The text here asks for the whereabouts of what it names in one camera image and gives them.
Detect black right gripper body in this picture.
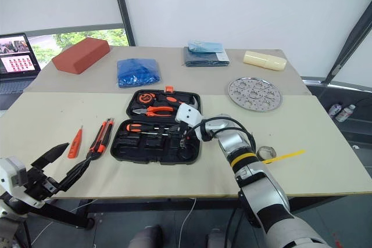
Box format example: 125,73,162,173
173,122,193,139

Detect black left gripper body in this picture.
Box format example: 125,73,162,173
24,166,63,202

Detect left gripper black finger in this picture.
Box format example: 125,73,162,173
31,142,70,170
58,154,94,193

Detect black plastic tool case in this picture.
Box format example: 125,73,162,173
110,86,203,166

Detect cream cylindrical case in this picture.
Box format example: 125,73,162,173
242,50,288,72

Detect orange voltage tester pen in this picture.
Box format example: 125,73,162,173
67,125,84,160

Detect black orange claw hammer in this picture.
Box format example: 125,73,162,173
158,94,202,113

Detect orange black screwdriver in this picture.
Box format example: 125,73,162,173
126,123,173,136

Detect orange black tape measure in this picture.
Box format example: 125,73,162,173
137,92,158,105

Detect orange black utility knife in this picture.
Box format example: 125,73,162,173
86,118,115,159

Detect blue plastic bag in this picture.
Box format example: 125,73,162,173
116,57,161,88

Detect dark blue folded cloth pack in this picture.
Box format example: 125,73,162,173
183,46,231,67

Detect round perforated metal steamer plate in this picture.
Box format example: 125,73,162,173
227,76,284,113

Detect light blue packet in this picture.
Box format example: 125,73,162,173
187,39,224,53

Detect dark rounded shape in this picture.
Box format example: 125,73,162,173
127,224,164,248
205,227,233,248

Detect open laptop computer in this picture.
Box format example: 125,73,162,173
0,33,42,95

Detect red-brown foam block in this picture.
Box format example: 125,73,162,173
51,37,111,75

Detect yellow flat strip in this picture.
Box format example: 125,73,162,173
261,149,307,164

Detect small bottle purple label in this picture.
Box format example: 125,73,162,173
328,102,344,119

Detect white plastic bottle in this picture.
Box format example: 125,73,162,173
335,104,357,123

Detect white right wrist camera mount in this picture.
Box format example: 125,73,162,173
174,102,203,128

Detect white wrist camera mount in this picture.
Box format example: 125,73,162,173
174,102,203,128
0,156,28,194

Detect orange handled pliers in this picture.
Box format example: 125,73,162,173
132,105,178,118

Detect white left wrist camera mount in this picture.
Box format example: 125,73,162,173
0,156,28,194

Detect thin white cable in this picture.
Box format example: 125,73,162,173
30,198,99,246

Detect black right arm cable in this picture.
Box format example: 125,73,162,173
185,116,257,156

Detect white hanging cable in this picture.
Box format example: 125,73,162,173
177,197,197,248

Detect silver metal tape ring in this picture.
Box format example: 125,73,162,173
257,145,277,160

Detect black hanging robot cable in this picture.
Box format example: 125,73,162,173
223,209,244,248

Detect dark window frame post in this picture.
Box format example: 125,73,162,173
109,0,136,47

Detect dark slanted frame post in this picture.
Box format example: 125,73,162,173
324,6,372,87

